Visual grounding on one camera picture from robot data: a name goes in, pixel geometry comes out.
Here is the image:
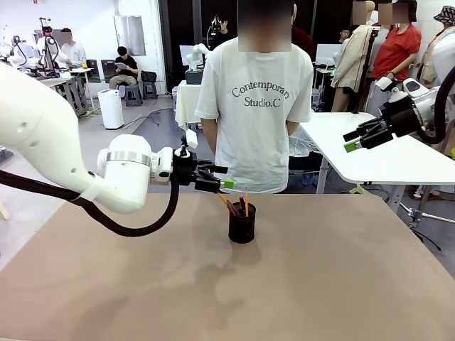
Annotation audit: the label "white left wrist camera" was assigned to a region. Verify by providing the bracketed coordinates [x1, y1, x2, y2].
[179, 129, 199, 159]

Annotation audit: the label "table with white cloth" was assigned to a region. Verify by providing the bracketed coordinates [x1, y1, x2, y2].
[175, 80, 204, 131]

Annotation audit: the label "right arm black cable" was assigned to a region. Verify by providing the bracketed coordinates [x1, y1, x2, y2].
[417, 83, 455, 146]

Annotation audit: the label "white air purifier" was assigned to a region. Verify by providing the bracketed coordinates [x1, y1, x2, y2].
[97, 89, 125, 131]

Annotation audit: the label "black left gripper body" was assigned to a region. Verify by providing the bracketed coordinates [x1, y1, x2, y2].
[173, 148, 200, 188]

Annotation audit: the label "seated person white shirt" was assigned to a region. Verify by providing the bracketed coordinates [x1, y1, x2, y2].
[58, 28, 87, 68]

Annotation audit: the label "grey wall panel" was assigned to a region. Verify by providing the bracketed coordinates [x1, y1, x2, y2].
[113, 14, 146, 57]

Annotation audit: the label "white monitor screen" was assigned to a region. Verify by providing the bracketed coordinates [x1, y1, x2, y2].
[316, 43, 344, 67]

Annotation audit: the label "person in white T-shirt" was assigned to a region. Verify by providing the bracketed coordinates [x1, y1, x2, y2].
[194, 0, 314, 195]

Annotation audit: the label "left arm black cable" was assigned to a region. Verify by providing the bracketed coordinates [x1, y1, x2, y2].
[0, 169, 181, 238]

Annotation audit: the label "seated person black shirt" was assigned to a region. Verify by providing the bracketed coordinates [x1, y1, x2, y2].
[109, 45, 140, 90]

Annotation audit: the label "black mesh pen holder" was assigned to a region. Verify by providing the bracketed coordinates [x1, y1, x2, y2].
[228, 201, 257, 244]

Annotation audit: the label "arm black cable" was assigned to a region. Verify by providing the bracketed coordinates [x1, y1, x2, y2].
[0, 169, 181, 238]
[417, 83, 455, 146]

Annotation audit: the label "grey plastic stool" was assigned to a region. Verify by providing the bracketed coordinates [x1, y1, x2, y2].
[124, 85, 144, 107]
[141, 81, 159, 100]

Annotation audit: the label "standing person black clothes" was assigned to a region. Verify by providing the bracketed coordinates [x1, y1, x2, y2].
[215, 16, 230, 47]

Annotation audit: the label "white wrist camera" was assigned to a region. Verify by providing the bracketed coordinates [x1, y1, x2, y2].
[179, 129, 199, 159]
[375, 77, 405, 104]

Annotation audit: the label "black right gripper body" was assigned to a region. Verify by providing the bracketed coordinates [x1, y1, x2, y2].
[382, 94, 427, 138]

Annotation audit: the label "person in red shirt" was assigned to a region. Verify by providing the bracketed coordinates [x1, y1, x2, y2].
[369, 0, 423, 86]

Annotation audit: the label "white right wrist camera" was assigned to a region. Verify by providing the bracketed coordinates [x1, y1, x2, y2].
[375, 77, 405, 104]

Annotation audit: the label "person with bucket hat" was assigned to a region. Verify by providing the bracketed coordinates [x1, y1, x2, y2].
[417, 5, 455, 88]

